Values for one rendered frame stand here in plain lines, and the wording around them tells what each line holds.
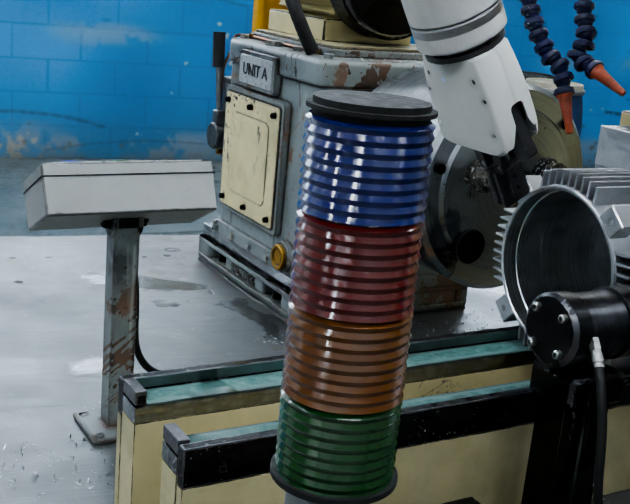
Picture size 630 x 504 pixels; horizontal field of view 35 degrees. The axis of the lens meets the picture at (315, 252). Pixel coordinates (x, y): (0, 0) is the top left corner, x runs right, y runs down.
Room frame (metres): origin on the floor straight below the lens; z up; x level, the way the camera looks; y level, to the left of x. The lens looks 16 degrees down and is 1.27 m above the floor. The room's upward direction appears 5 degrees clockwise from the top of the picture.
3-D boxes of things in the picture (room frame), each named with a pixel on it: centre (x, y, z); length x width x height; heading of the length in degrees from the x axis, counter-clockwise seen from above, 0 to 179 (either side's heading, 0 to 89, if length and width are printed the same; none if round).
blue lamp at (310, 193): (0.46, -0.02, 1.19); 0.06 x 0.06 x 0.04
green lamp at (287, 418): (0.46, -0.02, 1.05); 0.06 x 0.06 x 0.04
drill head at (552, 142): (1.30, -0.14, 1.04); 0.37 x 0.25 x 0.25; 31
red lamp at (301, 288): (0.46, -0.02, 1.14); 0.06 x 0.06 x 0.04
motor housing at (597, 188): (0.99, -0.32, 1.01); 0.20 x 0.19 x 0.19; 120
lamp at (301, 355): (0.46, -0.02, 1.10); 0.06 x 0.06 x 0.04
